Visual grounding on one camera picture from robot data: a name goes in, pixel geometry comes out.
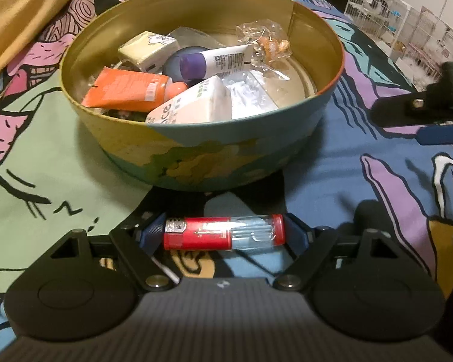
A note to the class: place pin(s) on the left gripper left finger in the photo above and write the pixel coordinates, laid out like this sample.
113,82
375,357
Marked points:
151,236

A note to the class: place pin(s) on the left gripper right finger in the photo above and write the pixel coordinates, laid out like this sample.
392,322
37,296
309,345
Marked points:
298,235

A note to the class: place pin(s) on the bagged crochet doll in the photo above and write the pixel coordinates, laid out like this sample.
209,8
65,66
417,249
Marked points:
269,40

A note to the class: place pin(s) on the white cardboard box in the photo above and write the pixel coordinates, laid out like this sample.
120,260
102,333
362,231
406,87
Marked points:
208,101

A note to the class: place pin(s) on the clear box of floss picks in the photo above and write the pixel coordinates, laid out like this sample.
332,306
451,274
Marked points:
248,97

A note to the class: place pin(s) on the colourful cartoon print blanket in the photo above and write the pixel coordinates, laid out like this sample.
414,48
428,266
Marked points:
54,177

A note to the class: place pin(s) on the round colourful metal tin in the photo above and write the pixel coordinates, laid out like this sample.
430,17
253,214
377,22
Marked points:
209,156

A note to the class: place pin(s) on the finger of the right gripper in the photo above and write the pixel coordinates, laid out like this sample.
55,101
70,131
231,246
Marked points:
435,135

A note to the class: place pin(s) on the white wire pet cage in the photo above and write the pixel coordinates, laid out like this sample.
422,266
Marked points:
417,41

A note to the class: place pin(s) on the white tube purple cap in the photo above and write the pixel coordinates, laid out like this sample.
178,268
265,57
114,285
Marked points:
220,61

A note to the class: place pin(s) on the orange tube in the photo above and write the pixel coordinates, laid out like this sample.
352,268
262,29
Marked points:
119,89

